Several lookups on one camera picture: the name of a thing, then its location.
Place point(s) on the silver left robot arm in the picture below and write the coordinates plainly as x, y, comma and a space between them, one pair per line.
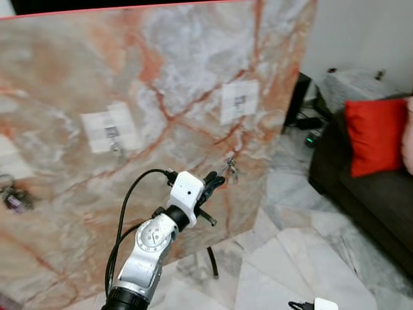
145, 252

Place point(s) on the black metal stand leg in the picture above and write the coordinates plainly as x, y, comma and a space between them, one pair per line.
211, 261

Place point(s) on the black device green light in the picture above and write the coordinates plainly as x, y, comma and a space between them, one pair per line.
313, 138

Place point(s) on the marble pattern board red edge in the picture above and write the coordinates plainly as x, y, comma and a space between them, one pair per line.
161, 77

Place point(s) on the black low cabinet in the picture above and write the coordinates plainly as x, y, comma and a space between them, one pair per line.
298, 97

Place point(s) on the dark sofa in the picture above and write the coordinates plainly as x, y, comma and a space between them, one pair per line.
374, 200

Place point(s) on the red cushion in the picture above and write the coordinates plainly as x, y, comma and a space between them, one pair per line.
374, 135

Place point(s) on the grey marble side table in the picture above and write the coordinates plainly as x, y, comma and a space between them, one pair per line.
361, 87

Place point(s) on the pink cushion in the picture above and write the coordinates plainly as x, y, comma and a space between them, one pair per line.
408, 139

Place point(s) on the key bunch with dark fob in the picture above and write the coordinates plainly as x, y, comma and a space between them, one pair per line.
14, 197

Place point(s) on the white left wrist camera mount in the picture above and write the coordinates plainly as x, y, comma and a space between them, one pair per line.
186, 190

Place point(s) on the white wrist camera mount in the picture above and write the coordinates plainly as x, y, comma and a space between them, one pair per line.
186, 190
326, 305

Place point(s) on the white adhesive wall hook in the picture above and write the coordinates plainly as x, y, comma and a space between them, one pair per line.
110, 126
240, 101
13, 158

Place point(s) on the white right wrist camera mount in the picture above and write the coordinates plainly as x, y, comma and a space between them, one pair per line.
326, 305

